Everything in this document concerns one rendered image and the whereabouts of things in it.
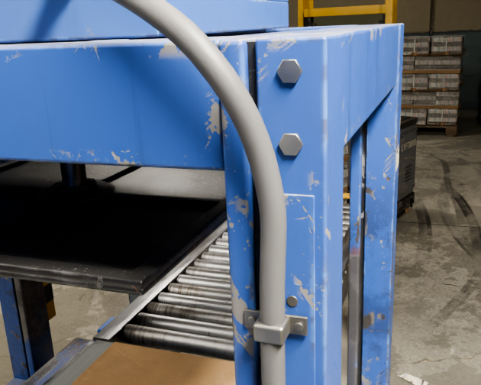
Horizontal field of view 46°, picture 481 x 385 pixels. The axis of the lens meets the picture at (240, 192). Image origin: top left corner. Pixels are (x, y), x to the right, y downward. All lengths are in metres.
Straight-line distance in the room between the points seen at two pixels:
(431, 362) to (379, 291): 1.82
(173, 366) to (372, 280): 0.54
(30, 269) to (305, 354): 0.33
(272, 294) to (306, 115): 0.13
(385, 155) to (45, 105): 0.66
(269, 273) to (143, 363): 1.01
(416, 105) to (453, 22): 1.98
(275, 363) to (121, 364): 0.99
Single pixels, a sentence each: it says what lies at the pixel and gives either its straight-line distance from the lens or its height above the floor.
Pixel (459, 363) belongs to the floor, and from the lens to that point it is 2.94.
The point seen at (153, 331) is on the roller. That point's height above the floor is 0.80.
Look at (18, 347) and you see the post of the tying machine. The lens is 1.60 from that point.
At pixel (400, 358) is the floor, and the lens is 2.91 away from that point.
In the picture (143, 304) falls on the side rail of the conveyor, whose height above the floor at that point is 0.80.
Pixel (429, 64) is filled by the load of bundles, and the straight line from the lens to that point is 8.00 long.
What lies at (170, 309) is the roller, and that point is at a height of 0.80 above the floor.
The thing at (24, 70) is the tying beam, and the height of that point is 1.53.
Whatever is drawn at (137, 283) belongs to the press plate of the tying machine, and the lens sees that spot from 0.59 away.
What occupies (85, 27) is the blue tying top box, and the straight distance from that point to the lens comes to 0.61.
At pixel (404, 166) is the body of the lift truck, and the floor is 0.43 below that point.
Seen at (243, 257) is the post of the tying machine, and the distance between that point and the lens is 0.45.
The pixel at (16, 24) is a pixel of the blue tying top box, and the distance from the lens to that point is 0.66.
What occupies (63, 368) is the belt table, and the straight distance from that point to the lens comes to 1.46.
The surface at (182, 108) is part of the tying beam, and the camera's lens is 0.44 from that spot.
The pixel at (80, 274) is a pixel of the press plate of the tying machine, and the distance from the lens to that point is 0.63.
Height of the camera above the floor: 1.56
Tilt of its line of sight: 17 degrees down
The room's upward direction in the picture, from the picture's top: 3 degrees counter-clockwise
